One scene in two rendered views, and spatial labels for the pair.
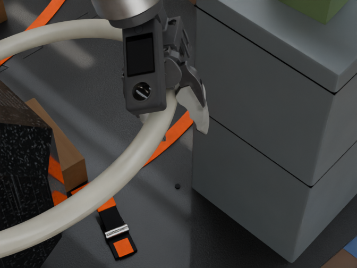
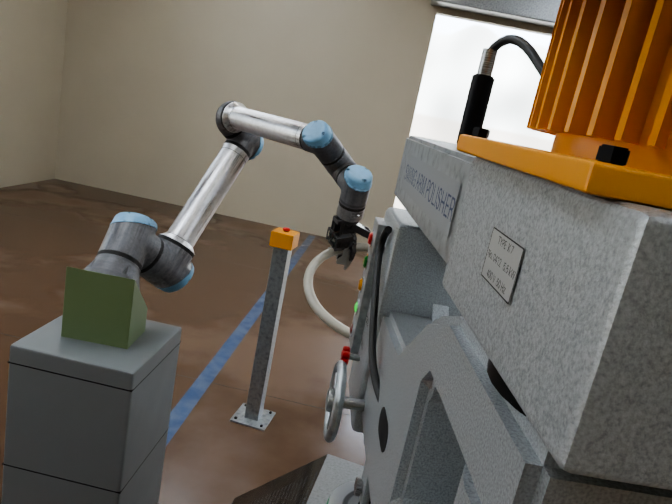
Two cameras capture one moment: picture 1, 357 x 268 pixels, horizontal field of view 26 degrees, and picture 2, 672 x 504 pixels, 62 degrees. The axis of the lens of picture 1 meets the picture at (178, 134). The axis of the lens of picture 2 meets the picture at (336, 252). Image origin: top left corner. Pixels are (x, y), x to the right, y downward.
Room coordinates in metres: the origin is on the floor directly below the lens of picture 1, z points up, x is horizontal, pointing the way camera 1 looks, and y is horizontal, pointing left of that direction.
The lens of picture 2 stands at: (1.87, 1.48, 1.73)
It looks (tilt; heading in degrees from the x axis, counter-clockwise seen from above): 14 degrees down; 231
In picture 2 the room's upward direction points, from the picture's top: 11 degrees clockwise
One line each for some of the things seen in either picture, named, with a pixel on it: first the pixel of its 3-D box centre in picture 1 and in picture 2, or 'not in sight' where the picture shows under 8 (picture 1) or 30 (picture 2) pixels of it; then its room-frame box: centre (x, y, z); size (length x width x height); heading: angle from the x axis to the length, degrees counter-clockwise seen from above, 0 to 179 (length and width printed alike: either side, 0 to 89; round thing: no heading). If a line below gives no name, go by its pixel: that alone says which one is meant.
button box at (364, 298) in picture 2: not in sight; (368, 285); (1.09, 0.64, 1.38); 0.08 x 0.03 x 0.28; 54
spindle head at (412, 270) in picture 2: not in sight; (427, 346); (1.09, 0.83, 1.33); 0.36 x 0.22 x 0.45; 54
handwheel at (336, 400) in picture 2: not in sight; (353, 403); (1.21, 0.79, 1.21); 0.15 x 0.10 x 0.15; 54
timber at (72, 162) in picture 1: (44, 147); not in sight; (1.43, 0.42, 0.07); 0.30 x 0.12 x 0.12; 37
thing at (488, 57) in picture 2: not in sight; (478, 99); (1.04, 0.77, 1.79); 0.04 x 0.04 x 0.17
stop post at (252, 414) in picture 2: not in sight; (268, 327); (0.32, -0.86, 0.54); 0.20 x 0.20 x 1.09; 41
